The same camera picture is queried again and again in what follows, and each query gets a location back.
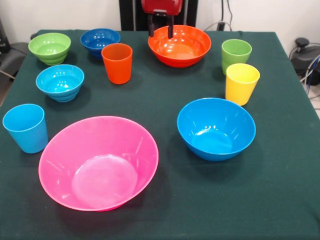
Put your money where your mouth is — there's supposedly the yellow cup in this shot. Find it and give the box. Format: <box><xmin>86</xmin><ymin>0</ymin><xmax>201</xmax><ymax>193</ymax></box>
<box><xmin>225</xmin><ymin>63</ymin><xmax>261</xmax><ymax>107</ymax></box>

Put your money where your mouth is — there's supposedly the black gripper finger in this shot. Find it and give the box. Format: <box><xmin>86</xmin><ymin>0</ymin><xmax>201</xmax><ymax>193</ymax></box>
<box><xmin>167</xmin><ymin>14</ymin><xmax>175</xmax><ymax>40</ymax></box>
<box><xmin>147</xmin><ymin>14</ymin><xmax>156</xmax><ymax>38</ymax></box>

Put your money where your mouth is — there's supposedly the green cup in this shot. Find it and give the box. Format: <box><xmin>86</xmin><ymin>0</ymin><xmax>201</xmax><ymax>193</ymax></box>
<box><xmin>221</xmin><ymin>39</ymin><xmax>253</xmax><ymax>76</ymax></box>

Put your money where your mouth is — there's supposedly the bundle of floor cables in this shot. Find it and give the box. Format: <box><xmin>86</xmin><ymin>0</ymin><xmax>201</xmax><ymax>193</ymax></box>
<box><xmin>299</xmin><ymin>53</ymin><xmax>320</xmax><ymax>111</ymax></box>

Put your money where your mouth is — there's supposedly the light blue cup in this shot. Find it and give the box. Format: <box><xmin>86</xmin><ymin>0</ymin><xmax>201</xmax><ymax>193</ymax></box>
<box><xmin>2</xmin><ymin>103</ymin><xmax>49</xmax><ymax>154</ymax></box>

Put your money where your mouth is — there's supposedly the dark green tablecloth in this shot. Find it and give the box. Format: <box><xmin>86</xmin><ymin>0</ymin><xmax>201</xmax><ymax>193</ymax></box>
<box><xmin>0</xmin><ymin>29</ymin><xmax>320</xmax><ymax>240</ymax></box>

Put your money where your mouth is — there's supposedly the black plug with cables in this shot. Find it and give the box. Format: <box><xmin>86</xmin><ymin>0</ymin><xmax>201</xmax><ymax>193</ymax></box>
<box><xmin>203</xmin><ymin>0</ymin><xmax>235</xmax><ymax>32</ymax></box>

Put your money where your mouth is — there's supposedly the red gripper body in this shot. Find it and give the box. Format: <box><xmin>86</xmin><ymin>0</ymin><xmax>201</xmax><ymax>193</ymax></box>
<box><xmin>140</xmin><ymin>0</ymin><xmax>186</xmax><ymax>16</ymax></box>

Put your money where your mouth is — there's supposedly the dark blue ribbed bowl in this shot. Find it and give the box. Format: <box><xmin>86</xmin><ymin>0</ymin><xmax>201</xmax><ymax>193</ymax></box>
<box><xmin>79</xmin><ymin>27</ymin><xmax>122</xmax><ymax>60</ymax></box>

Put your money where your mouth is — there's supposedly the large blue bowl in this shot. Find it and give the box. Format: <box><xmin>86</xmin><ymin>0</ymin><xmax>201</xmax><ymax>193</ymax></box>
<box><xmin>176</xmin><ymin>97</ymin><xmax>257</xmax><ymax>162</ymax></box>

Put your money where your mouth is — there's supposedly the large pink bowl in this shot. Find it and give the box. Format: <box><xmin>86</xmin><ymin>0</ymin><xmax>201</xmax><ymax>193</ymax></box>
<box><xmin>38</xmin><ymin>115</ymin><xmax>160</xmax><ymax>212</ymax></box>

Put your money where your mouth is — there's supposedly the light blue ribbed bowl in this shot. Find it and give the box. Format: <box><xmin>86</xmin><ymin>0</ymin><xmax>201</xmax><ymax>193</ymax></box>
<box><xmin>35</xmin><ymin>64</ymin><xmax>85</xmax><ymax>103</ymax></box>

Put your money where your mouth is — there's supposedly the large orange bowl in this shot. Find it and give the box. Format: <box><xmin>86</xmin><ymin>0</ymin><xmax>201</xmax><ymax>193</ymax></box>
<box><xmin>147</xmin><ymin>24</ymin><xmax>213</xmax><ymax>69</ymax></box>

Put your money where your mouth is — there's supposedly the orange cup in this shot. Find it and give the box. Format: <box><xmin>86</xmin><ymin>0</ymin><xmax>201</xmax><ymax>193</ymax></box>
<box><xmin>101</xmin><ymin>43</ymin><xmax>133</xmax><ymax>85</ymax></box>

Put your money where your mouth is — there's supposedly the green ribbed bowl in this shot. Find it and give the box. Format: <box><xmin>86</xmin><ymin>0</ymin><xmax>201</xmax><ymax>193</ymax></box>
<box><xmin>27</xmin><ymin>32</ymin><xmax>72</xmax><ymax>66</ymax></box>

